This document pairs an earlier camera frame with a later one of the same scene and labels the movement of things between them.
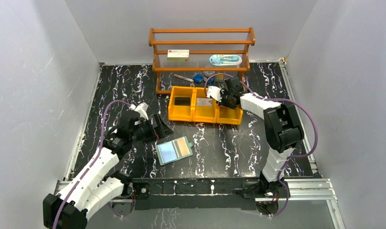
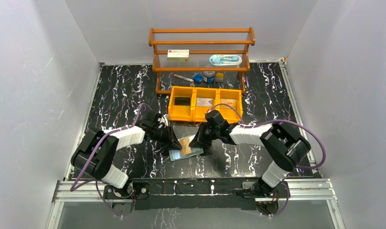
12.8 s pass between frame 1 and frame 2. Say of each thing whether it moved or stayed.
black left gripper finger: moved
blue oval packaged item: stayed
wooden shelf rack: stayed
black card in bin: stayed
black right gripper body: moved
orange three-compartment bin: stayed
